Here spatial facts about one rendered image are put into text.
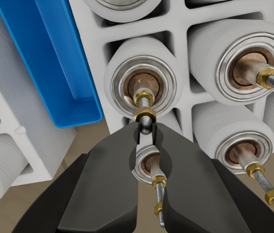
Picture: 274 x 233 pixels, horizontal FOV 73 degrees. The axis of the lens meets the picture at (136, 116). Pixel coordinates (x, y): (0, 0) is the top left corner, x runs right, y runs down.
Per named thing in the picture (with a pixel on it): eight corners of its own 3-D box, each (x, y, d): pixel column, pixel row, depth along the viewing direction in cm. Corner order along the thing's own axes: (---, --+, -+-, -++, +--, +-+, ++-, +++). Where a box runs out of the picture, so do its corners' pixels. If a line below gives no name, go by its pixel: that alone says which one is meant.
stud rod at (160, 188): (155, 174, 26) (160, 228, 19) (155, 168, 26) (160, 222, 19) (161, 174, 26) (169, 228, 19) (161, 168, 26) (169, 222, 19)
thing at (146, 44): (121, 27, 35) (106, 36, 19) (171, 36, 36) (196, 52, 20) (115, 76, 39) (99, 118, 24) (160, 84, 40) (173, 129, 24)
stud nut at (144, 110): (155, 126, 16) (156, 131, 15) (135, 126, 16) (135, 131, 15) (155, 105, 15) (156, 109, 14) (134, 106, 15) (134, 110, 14)
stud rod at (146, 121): (148, 97, 21) (153, 135, 14) (139, 97, 21) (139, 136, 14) (148, 88, 20) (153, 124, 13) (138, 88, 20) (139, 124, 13)
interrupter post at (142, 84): (135, 76, 21) (134, 85, 18) (155, 79, 21) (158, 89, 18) (131, 95, 22) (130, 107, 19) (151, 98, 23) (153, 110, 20)
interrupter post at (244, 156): (236, 161, 27) (248, 178, 24) (229, 150, 26) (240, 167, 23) (252, 152, 26) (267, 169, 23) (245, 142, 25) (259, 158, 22)
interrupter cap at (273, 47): (216, 36, 19) (219, 36, 19) (294, 27, 19) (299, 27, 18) (210, 103, 23) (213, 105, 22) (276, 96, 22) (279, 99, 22)
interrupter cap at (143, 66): (114, 48, 20) (114, 49, 19) (184, 60, 20) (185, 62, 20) (108, 111, 23) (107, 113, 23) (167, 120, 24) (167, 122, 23)
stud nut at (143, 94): (152, 107, 19) (153, 111, 19) (136, 107, 19) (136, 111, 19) (152, 89, 18) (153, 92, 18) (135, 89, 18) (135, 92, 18)
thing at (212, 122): (195, 126, 45) (226, 187, 29) (173, 98, 42) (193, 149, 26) (232, 103, 42) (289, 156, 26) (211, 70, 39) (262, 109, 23)
